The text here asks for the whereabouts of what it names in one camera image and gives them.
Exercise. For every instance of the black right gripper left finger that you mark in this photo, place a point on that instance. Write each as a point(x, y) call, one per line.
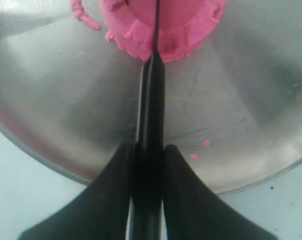
point(100, 212)

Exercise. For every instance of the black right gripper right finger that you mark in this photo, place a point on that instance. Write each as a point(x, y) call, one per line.
point(193, 212)

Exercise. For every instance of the black knife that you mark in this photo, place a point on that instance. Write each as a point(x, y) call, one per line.
point(146, 200)

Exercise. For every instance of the pink clay lump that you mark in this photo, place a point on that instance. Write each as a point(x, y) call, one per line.
point(183, 24)

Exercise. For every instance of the round stainless steel plate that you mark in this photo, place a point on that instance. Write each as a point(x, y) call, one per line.
point(233, 107)

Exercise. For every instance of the pink dough strip crumb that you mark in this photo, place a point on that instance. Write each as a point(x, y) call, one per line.
point(81, 15)

